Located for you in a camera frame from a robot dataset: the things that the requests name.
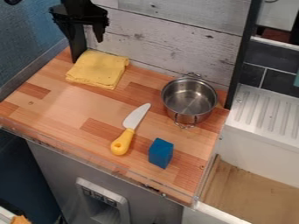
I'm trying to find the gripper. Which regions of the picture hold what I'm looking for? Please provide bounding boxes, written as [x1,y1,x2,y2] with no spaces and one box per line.
[47,0,111,64]

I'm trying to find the yellow knife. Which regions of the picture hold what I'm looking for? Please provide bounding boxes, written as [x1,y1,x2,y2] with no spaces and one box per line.
[108,102,152,157]

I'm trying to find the yellow cloth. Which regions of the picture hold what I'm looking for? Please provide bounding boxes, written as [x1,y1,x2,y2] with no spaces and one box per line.
[64,49,131,91]

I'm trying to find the silver pot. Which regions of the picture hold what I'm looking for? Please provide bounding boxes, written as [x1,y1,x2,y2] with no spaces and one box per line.
[160,72,220,130]

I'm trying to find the blue block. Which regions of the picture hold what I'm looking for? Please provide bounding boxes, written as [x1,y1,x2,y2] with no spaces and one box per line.
[147,137,176,170]

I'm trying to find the white toy sink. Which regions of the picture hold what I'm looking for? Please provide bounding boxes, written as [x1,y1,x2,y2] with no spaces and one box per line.
[217,82,299,189]

